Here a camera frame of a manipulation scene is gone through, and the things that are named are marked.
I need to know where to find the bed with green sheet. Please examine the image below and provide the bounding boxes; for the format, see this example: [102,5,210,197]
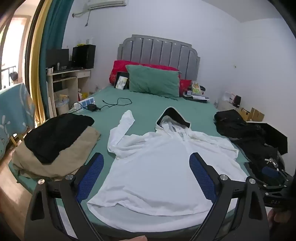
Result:
[8,83,255,234]

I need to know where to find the cardboard box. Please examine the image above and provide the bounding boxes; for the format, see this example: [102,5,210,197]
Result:
[239,107,251,121]
[251,108,265,122]

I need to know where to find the blue patterned cloth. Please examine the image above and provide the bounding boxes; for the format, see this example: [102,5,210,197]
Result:
[0,83,36,161]

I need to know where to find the black charger cable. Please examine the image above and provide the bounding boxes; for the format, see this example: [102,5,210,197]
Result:
[99,98,133,111]

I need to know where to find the white hoodie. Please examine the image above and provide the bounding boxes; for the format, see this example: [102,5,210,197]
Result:
[87,107,249,229]

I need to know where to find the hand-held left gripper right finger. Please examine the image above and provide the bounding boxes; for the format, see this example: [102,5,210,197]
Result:
[188,152,270,241]

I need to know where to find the trash bin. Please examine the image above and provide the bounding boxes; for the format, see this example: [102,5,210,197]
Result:
[54,95,70,116]

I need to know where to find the stack of books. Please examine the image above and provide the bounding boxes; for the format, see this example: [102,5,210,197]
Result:
[183,91,210,103]

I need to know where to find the white nightstand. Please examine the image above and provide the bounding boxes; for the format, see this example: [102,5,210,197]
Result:
[218,91,242,112]

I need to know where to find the yellow curtain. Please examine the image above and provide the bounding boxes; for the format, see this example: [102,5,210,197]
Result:
[30,0,54,130]

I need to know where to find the beige folded cloth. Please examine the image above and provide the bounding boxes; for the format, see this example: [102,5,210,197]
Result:
[13,126,101,181]

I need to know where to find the yellow green packet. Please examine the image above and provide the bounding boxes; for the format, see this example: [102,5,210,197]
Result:
[191,82,204,95]

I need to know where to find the teal curtain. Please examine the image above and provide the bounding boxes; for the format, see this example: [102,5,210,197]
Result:
[38,0,74,119]

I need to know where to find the black clothes pile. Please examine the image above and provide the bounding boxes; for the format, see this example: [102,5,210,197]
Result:
[214,109,281,186]

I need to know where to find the black monitor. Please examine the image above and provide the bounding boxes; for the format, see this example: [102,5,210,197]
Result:
[46,49,70,69]

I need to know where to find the large red pillow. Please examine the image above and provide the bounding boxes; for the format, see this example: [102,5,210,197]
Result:
[109,60,180,85]

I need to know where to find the white power strip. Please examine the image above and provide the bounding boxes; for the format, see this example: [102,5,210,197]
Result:
[70,97,96,114]

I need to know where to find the black framed tablet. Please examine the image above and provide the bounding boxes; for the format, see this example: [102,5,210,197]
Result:
[114,72,129,90]

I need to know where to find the beige computer desk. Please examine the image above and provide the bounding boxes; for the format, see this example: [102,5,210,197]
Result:
[46,69,91,117]

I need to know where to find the black computer tower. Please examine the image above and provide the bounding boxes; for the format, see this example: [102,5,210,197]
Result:
[72,44,96,69]

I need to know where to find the white air conditioner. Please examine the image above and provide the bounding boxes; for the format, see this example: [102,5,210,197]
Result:
[82,0,127,11]

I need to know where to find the black folded clothes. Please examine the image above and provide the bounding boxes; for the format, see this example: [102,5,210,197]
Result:
[24,114,95,164]

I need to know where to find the green pillow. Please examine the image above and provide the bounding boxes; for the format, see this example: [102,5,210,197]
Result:
[125,65,181,100]

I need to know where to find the person's right hand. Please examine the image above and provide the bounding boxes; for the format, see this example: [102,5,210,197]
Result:
[268,206,294,230]

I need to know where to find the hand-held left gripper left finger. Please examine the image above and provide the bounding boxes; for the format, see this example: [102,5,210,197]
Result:
[24,152,104,241]

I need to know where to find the grey padded headboard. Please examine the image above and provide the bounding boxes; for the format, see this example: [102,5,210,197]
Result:
[117,35,200,80]

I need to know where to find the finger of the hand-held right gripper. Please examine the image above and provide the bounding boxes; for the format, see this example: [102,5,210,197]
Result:
[253,166,292,189]

